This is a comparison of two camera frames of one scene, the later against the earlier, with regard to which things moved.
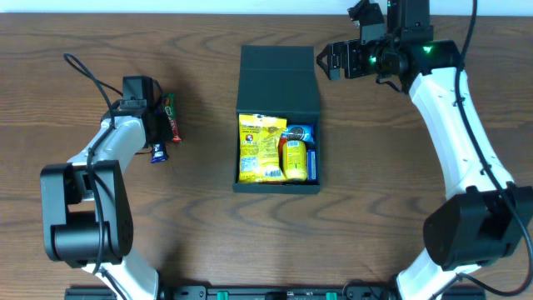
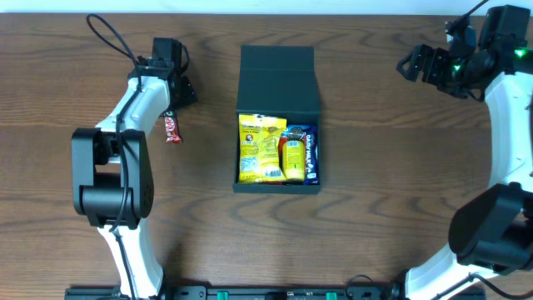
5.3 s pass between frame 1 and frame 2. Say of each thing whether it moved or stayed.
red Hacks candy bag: stayed
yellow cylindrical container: stayed
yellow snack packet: stayed
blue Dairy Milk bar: moved
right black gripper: moved
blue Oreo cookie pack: stayed
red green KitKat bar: stayed
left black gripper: moved
